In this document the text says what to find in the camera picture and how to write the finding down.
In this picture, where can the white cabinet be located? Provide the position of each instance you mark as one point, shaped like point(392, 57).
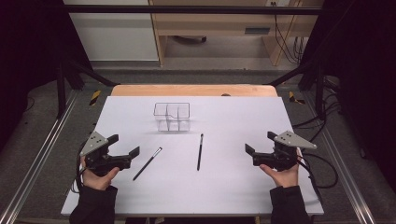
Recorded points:
point(115, 37)

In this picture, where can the light wooden desk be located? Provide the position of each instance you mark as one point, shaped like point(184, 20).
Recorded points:
point(218, 23)

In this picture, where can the aluminium floor rail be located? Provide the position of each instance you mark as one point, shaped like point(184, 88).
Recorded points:
point(345, 171)
point(34, 165)

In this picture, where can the wooden table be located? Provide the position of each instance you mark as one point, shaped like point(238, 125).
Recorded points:
point(186, 90)

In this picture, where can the clear plastic divided organizer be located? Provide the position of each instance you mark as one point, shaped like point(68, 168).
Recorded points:
point(172, 116)

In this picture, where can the plain black pen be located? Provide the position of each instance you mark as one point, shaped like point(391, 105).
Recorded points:
point(200, 152)

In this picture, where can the white board table cover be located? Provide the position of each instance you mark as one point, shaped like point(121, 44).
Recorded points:
point(193, 193)

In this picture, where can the black metal frame leg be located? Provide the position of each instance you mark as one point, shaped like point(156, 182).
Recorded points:
point(319, 90)
point(61, 93)

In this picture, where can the person's right hand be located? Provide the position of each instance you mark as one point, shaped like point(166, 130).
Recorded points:
point(285, 177)

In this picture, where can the yellow black striped tape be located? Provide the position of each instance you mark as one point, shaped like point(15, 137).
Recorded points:
point(294, 98)
point(95, 97)

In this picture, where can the black horizontal frame bar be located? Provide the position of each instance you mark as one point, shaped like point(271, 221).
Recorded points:
point(186, 9)

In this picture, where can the black pen with silver end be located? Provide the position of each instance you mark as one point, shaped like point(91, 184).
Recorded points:
point(146, 165)

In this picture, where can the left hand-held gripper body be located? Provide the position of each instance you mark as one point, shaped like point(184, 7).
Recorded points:
point(98, 155)

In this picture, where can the blue label on desk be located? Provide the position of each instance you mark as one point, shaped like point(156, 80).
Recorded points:
point(257, 30)

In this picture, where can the person's left hand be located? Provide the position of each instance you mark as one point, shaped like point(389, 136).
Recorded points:
point(96, 182)

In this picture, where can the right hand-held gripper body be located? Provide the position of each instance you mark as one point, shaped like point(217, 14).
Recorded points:
point(281, 155)

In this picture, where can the black curtain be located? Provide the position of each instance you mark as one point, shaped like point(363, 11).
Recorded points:
point(364, 62)
point(28, 46)

